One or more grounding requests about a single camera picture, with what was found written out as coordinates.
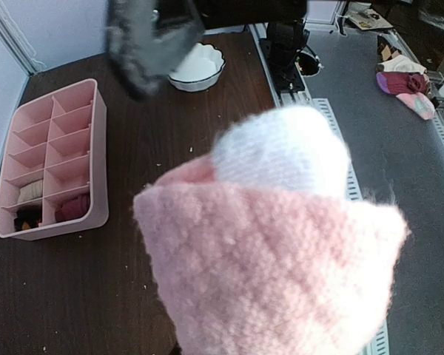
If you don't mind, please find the left aluminium frame post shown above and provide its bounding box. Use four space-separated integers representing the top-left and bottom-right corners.
0 1 47 76

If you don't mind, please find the colourful cloth pile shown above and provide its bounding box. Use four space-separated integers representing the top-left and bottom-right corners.
375 55 436 121

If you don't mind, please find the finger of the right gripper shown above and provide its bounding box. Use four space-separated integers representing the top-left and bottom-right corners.
105 0 204 100

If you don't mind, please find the maroon rolled sock in tray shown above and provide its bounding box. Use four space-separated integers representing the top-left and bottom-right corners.
55 194 90 223

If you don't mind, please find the pink divided organizer tray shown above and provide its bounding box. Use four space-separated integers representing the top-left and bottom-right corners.
0 78 109 240

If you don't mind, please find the black item in tray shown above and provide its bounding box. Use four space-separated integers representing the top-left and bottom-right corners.
14 208 42 232

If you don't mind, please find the striped beige maroon sock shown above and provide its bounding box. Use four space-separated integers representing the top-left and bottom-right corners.
17 179 44 203

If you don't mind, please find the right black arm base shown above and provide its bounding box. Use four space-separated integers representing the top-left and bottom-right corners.
259 38 323 94

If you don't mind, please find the aluminium front rail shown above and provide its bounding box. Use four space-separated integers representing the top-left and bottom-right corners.
249 21 444 355

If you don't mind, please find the pink patterned sock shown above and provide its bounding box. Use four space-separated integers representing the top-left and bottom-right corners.
133 105 409 354

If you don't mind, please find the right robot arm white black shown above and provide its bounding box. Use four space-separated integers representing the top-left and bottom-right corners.
106 1 307 98

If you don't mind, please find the white scalloped bowl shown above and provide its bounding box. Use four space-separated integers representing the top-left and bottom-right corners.
168 43 226 92

